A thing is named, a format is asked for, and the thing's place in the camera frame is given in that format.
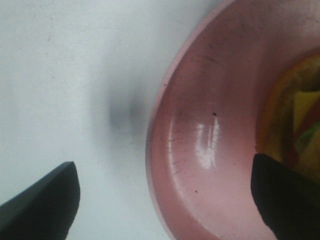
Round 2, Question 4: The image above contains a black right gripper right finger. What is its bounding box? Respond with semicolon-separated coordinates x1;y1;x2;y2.
250;153;320;240

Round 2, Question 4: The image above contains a pink round plate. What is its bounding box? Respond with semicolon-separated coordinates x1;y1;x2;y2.
146;0;320;240

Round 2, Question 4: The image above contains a toy burger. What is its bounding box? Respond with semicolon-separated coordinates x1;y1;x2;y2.
255;52;320;167

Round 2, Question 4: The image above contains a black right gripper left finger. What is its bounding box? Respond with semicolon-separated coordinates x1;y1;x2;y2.
0;161;81;240

